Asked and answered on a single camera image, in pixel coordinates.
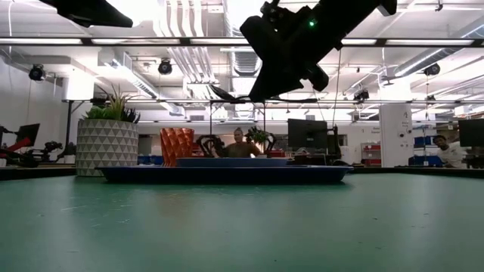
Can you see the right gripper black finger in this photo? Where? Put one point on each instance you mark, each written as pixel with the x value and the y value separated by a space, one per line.
pixel 274 81

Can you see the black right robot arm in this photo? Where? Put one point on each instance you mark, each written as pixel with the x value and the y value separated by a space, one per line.
pixel 355 17

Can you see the black curved robot arm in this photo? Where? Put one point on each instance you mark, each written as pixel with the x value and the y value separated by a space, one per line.
pixel 210 145

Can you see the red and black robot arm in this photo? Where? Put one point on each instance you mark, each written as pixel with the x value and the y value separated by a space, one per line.
pixel 17 151

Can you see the blue plate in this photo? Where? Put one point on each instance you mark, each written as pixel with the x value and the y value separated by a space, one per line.
pixel 230 162

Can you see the dark blue tray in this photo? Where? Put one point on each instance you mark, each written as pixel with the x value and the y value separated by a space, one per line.
pixel 227 174

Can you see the orange faceted cup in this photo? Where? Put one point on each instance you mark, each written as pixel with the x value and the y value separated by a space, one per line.
pixel 177 145

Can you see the leafy green potted plant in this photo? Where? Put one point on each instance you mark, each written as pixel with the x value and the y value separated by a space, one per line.
pixel 258 135

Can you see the black computer monitor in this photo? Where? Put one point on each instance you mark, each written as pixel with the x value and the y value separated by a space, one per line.
pixel 307 133
pixel 28 134
pixel 472 132

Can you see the person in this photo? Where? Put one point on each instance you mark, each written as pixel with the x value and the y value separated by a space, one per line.
pixel 240 148
pixel 450 153

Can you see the spiky green succulent plant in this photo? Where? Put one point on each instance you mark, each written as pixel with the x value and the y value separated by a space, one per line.
pixel 113 109

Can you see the red storage bins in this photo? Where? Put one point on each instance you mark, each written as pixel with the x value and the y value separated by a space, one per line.
pixel 373 155

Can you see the white grey triangle-pattern planter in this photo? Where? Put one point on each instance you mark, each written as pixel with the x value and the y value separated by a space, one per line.
pixel 107 147

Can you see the blue storage bin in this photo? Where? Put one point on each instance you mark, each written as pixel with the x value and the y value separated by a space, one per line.
pixel 425 161

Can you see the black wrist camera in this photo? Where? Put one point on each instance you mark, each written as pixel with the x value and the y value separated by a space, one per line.
pixel 287 13

